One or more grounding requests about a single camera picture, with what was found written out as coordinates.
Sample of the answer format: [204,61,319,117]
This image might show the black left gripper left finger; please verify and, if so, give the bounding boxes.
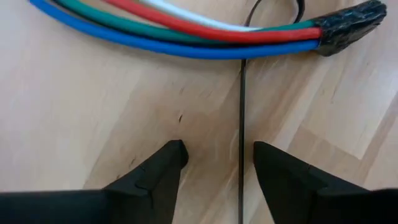
[0,139,190,224]

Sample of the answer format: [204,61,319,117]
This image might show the black tape wrap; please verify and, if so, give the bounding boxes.
[312,0,388,58]

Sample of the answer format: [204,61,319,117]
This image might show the black zip tie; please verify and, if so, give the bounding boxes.
[237,0,264,224]

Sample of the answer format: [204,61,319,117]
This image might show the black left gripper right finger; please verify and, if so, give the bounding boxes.
[252,141,398,224]

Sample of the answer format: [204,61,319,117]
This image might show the red cable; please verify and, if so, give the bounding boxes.
[102,0,324,44]

